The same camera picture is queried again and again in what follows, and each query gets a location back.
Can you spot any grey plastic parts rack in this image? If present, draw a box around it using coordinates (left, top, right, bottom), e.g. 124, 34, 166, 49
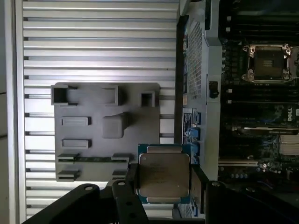
50, 82, 162, 185

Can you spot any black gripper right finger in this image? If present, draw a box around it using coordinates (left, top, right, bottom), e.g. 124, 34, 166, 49
190, 164, 299, 224

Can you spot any silver chipset heatsink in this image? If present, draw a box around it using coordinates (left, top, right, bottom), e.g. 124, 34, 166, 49
279, 134, 299, 155

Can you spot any green Dell motherboard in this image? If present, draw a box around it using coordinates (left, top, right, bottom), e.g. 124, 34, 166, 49
218, 0, 299, 196

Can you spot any silver CPU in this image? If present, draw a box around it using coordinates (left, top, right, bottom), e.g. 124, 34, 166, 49
137, 143, 197, 205

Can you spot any black open PC case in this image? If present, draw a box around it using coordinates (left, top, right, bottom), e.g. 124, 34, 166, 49
174, 0, 299, 224

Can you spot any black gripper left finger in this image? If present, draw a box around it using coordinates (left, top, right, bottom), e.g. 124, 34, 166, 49
21, 163, 150, 224

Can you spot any CPU socket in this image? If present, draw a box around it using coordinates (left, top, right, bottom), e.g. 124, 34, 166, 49
241, 42, 294, 83

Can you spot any black RAM slot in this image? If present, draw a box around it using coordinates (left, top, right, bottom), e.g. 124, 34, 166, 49
227, 98, 299, 106
225, 25, 299, 35
225, 14, 299, 24
227, 86, 299, 95

